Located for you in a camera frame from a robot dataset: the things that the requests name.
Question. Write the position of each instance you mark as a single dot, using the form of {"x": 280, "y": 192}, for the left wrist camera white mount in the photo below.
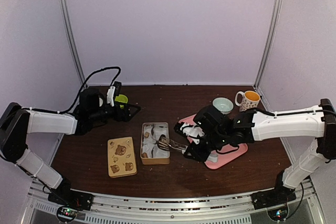
{"x": 113, "y": 91}

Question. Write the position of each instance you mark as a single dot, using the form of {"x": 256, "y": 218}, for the rectangular tin box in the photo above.
{"x": 150, "y": 153}

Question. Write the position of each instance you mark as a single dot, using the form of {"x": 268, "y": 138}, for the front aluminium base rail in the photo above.
{"x": 236, "y": 208}

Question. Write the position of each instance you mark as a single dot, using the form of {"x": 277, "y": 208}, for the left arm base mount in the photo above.
{"x": 64, "y": 195}

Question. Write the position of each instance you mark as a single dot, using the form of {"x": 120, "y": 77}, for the clear plastic tongs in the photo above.
{"x": 185, "y": 150}

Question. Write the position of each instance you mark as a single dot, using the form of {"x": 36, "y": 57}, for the aluminium frame post left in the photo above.
{"x": 71, "y": 40}

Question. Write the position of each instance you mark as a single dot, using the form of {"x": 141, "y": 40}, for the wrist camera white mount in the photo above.
{"x": 193, "y": 133}
{"x": 113, "y": 91}

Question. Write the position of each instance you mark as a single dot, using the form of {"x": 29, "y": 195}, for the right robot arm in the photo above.
{"x": 317, "y": 121}

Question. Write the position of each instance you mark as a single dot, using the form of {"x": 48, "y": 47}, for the floral white mug yellow inside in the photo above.
{"x": 247, "y": 100}

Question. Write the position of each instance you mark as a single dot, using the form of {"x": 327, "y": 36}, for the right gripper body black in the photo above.
{"x": 215, "y": 139}

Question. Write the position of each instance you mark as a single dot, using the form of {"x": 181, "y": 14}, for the aluminium frame rail right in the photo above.
{"x": 269, "y": 41}

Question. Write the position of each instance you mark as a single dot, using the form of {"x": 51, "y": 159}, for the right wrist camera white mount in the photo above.
{"x": 193, "y": 133}

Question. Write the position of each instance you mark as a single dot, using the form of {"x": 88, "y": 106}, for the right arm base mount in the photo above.
{"x": 273, "y": 197}

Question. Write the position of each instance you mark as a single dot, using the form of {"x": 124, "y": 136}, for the pink plastic tray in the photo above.
{"x": 225, "y": 158}

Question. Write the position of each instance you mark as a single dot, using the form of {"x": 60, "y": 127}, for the bear print tin lid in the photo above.
{"x": 121, "y": 157}

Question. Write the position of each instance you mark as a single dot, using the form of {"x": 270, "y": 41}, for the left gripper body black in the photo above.
{"x": 97, "y": 115}

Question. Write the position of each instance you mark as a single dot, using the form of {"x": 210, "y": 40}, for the lime green bowl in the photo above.
{"x": 122, "y": 100}

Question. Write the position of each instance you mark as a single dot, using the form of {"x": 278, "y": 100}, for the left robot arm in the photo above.
{"x": 17, "y": 123}

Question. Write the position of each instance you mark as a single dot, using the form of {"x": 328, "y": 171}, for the light blue striped bowl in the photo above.
{"x": 223, "y": 105}

